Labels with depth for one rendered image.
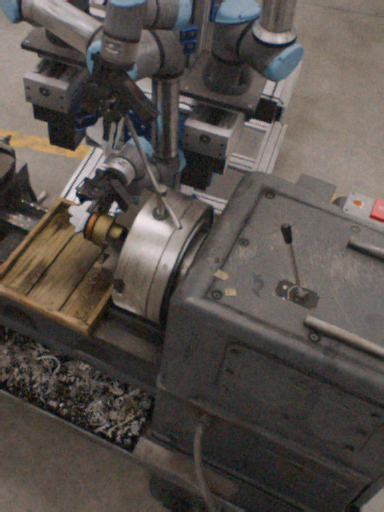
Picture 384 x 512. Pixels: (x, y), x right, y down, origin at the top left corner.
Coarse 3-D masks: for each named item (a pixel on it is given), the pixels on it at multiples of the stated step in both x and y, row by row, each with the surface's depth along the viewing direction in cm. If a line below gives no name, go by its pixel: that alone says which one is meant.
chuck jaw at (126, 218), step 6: (144, 192) 148; (150, 192) 148; (144, 198) 149; (132, 204) 150; (138, 204) 149; (132, 210) 150; (138, 210) 149; (120, 216) 151; (126, 216) 150; (132, 216) 150; (120, 222) 151; (126, 222) 150; (132, 222) 150
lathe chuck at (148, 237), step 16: (176, 192) 146; (144, 208) 139; (176, 208) 140; (144, 224) 137; (160, 224) 137; (128, 240) 137; (144, 240) 136; (160, 240) 136; (128, 256) 137; (144, 256) 136; (160, 256) 135; (128, 272) 138; (144, 272) 136; (128, 288) 139; (144, 288) 138; (128, 304) 144; (144, 304) 141
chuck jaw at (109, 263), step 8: (104, 240) 148; (112, 240) 149; (120, 240) 149; (104, 248) 149; (112, 248) 147; (120, 248) 147; (104, 256) 146; (112, 256) 145; (104, 264) 142; (112, 264) 143; (104, 272) 143; (112, 272) 142; (112, 280) 143; (120, 280) 140; (120, 288) 141
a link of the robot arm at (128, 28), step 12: (108, 0) 120; (120, 0) 117; (132, 0) 117; (144, 0) 119; (108, 12) 120; (120, 12) 118; (132, 12) 119; (144, 12) 120; (156, 12) 123; (108, 24) 121; (120, 24) 119; (132, 24) 120; (144, 24) 123; (108, 36) 121; (120, 36) 121; (132, 36) 121
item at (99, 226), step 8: (96, 216) 152; (104, 216) 152; (112, 216) 152; (88, 224) 151; (96, 224) 150; (104, 224) 150; (112, 224) 151; (120, 224) 152; (88, 232) 151; (96, 232) 150; (104, 232) 150; (112, 232) 151; (120, 232) 150; (88, 240) 153; (96, 240) 151
